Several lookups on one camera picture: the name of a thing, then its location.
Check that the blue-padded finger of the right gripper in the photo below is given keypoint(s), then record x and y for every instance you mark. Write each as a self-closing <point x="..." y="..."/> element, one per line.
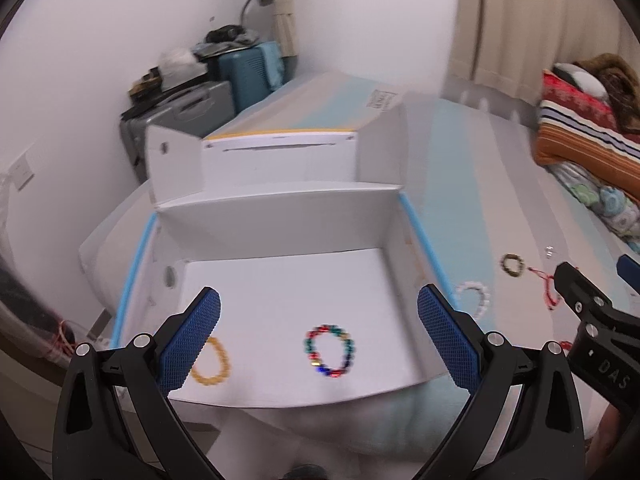
<point x="628" y="270"/>
<point x="589" y="303"/>

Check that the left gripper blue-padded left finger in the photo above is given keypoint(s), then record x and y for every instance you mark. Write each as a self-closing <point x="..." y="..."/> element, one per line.
<point x="91" y="438"/>

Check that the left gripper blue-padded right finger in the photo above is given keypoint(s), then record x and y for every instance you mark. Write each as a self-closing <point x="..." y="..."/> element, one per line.
<point x="522" y="419"/>

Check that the right hand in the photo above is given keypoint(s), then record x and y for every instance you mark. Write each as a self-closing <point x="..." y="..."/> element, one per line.
<point x="614" y="449"/>

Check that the floral quilt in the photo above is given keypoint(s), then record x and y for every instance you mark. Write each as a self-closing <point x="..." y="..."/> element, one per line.
<point x="612" y="206"/>

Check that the striped bed mattress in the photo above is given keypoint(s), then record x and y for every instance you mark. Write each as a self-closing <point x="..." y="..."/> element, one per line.
<point x="494" y="222"/>

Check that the striped orange pillow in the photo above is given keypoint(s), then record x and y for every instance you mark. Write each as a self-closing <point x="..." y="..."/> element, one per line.
<point x="576" y="127"/>

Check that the brown fuzzy blanket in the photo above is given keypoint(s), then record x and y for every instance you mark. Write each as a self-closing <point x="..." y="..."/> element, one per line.
<point x="621" y="82"/>

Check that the grey suitcase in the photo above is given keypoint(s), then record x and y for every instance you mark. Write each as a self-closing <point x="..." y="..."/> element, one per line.
<point x="197" y="111"/>

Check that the white plastic bag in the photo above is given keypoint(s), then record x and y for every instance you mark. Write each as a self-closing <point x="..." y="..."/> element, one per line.
<point x="180" y="64"/>

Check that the teal suitcase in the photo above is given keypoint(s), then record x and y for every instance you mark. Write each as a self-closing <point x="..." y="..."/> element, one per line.
<point x="245" y="71"/>

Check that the light blue cloth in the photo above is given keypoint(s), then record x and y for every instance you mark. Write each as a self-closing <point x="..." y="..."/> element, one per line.
<point x="274" y="67"/>

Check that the narrow beige curtain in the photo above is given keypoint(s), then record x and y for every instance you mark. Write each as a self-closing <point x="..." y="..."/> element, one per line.
<point x="284" y="27"/>

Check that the white wall socket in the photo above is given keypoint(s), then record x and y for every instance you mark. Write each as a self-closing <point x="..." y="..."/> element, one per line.
<point x="21" y="172"/>

